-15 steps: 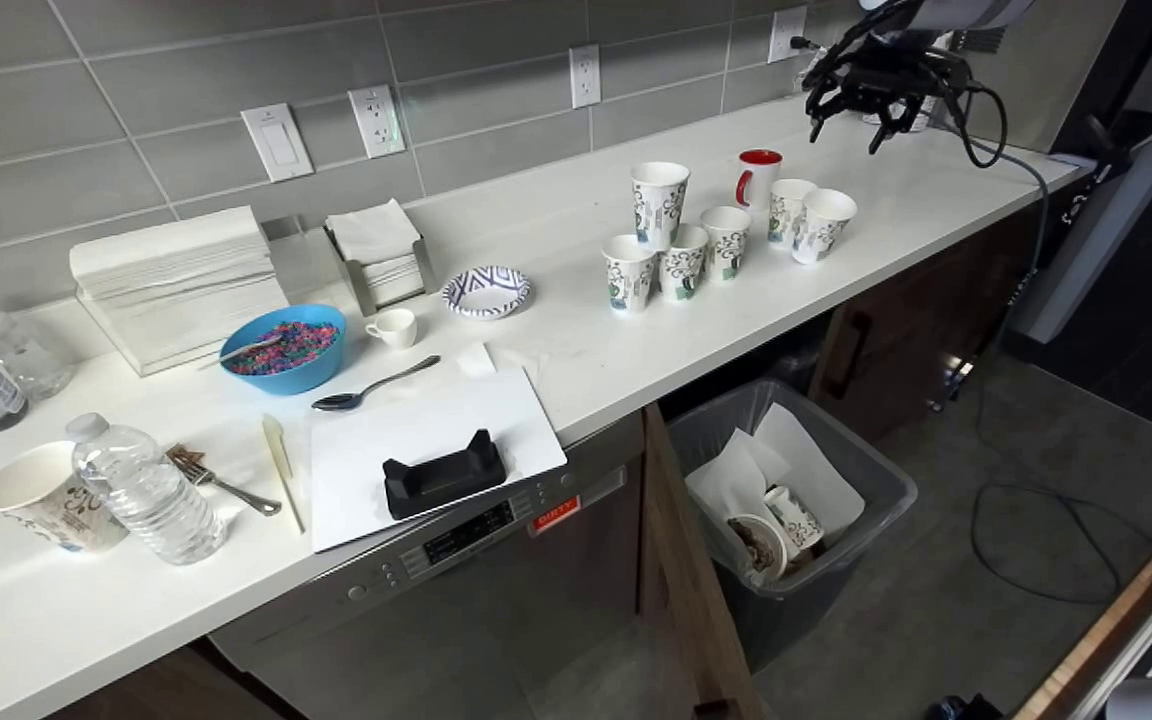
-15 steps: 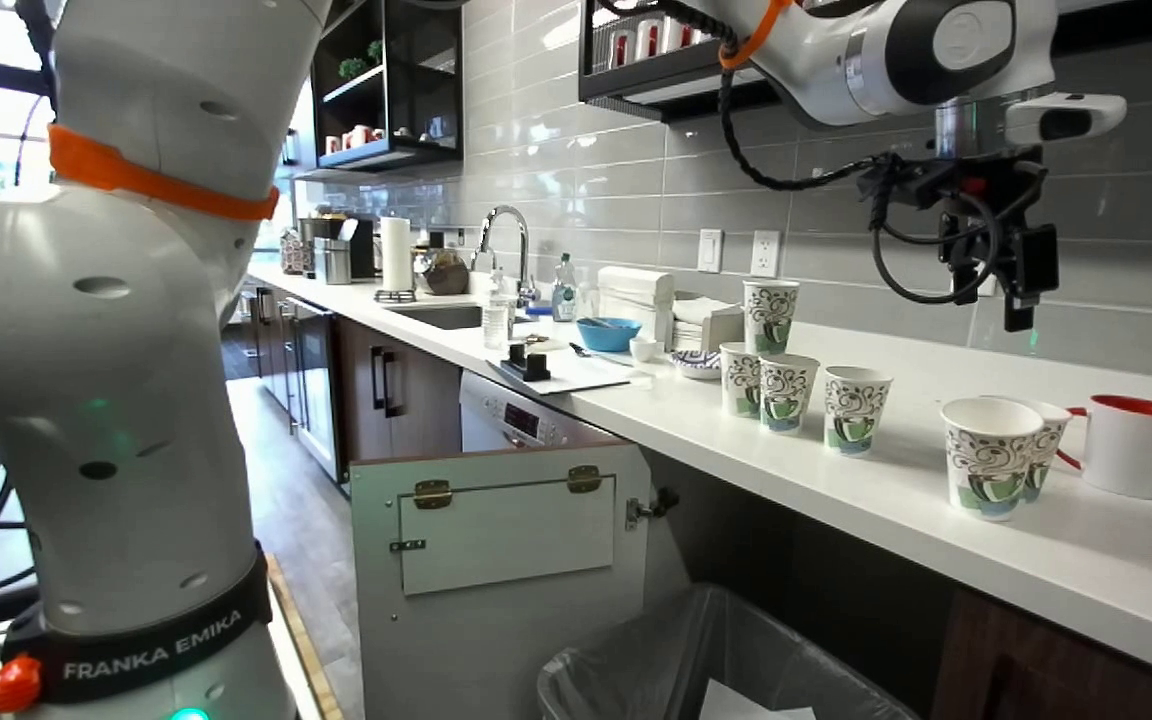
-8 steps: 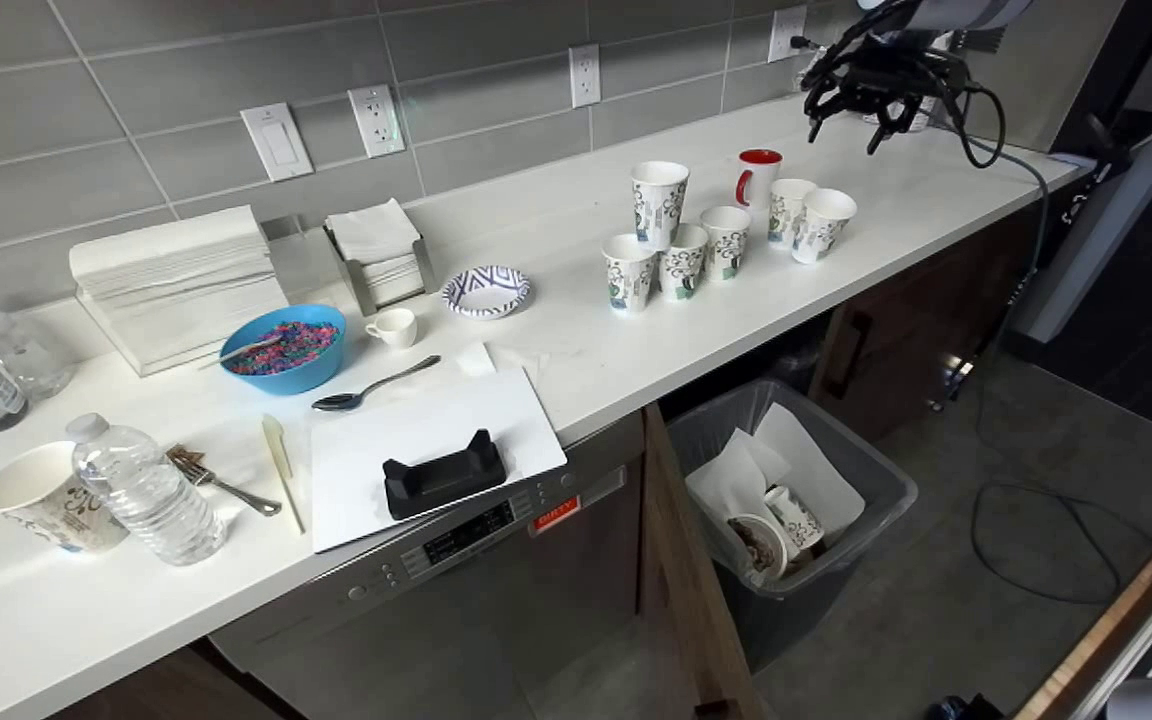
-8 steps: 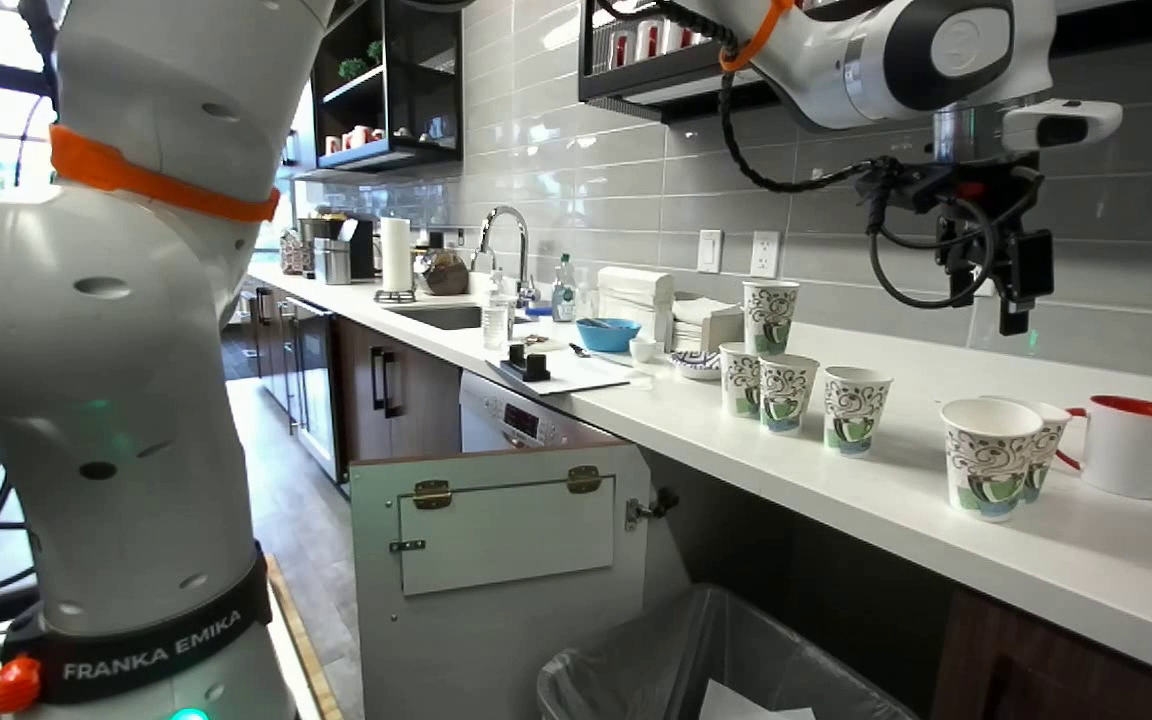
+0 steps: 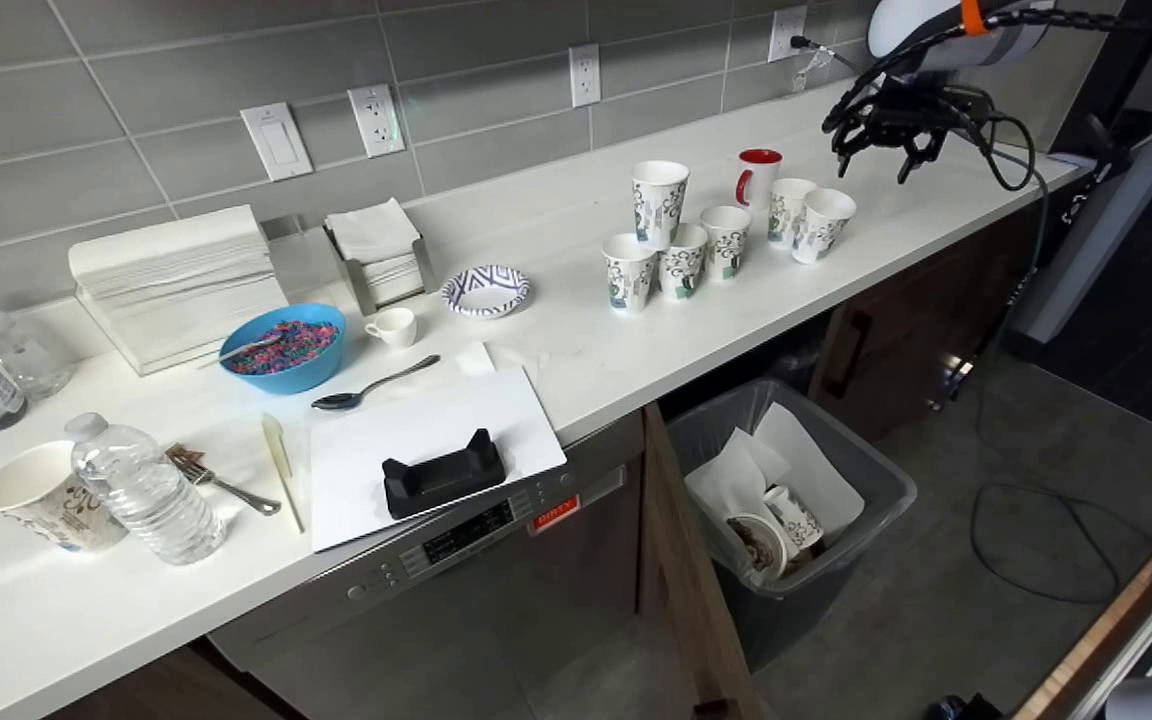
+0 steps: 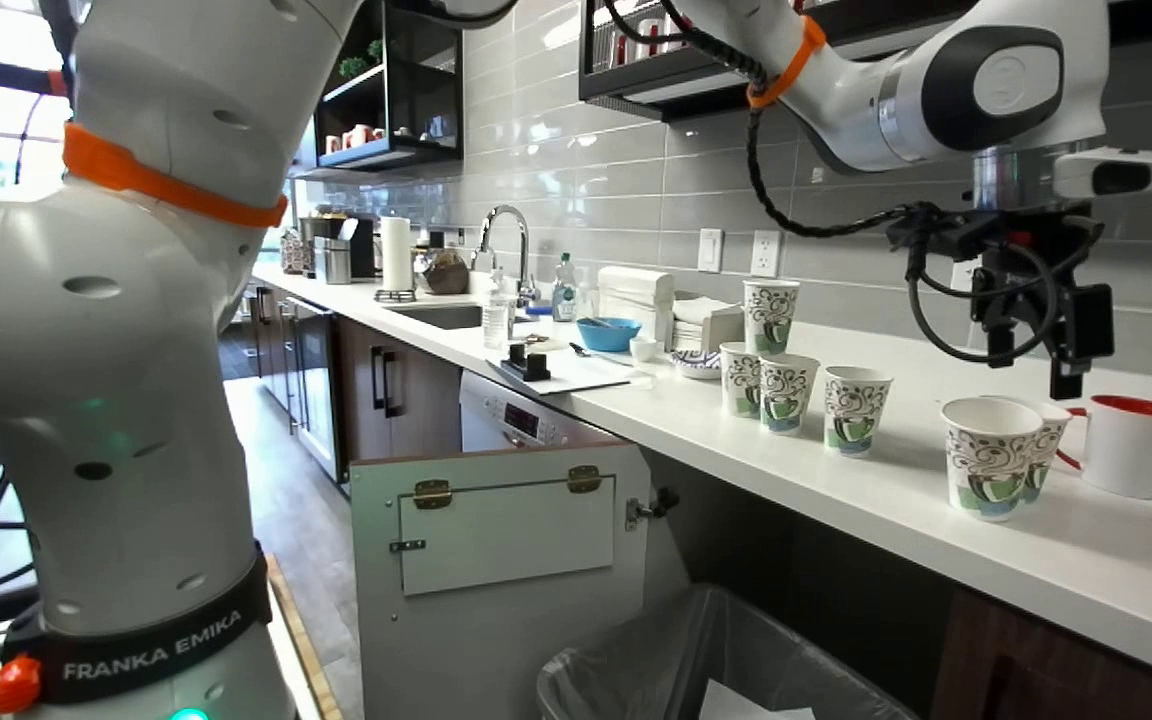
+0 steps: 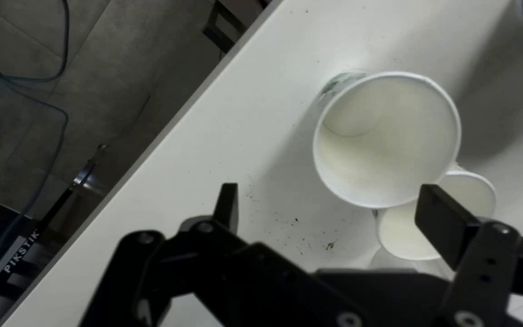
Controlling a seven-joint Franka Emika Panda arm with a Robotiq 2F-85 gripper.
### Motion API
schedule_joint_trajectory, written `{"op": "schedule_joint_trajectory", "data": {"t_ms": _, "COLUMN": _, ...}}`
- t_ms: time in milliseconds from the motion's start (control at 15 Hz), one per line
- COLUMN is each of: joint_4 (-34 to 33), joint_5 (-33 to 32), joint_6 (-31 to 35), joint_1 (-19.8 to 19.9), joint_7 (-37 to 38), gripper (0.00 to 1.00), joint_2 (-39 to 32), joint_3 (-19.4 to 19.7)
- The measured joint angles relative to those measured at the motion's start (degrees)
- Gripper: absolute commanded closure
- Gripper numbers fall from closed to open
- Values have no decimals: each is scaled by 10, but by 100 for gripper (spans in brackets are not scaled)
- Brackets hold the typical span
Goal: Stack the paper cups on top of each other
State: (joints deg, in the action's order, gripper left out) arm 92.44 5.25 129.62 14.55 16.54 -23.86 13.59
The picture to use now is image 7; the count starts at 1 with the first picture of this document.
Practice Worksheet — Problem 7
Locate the thin floor cable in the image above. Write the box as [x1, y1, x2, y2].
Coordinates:
[0, 0, 73, 310]

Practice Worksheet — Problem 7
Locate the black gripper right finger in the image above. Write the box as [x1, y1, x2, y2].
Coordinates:
[414, 183, 523, 327]

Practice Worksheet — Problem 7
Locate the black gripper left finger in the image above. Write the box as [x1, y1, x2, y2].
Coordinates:
[78, 181, 369, 327]

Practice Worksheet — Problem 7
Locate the dark metal stand with lettering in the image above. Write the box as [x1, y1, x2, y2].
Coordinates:
[0, 192, 64, 327]

